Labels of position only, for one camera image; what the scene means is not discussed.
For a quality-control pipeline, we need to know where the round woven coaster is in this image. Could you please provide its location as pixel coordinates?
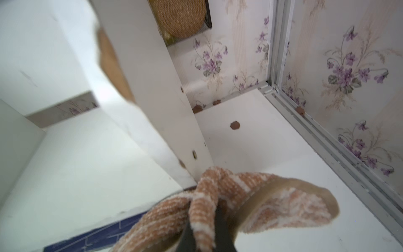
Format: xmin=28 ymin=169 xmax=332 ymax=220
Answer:
xmin=149 ymin=0 xmax=207 ymax=42

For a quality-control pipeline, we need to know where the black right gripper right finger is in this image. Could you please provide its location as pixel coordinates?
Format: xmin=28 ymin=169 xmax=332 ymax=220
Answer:
xmin=214 ymin=206 xmax=237 ymax=252

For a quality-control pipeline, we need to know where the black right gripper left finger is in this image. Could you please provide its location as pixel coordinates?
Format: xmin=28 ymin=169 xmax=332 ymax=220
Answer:
xmin=176 ymin=221 xmax=196 ymax=252

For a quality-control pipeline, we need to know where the white wooden bookshelf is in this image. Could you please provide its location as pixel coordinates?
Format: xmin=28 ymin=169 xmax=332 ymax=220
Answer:
xmin=0 ymin=0 xmax=215 ymax=252

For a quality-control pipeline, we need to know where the black mesh basket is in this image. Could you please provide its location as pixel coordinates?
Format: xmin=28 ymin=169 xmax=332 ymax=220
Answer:
xmin=164 ymin=0 xmax=213 ymax=47

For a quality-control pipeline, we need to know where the orange striped cloth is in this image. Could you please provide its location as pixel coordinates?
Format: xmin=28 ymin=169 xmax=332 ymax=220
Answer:
xmin=112 ymin=167 xmax=340 ymax=252

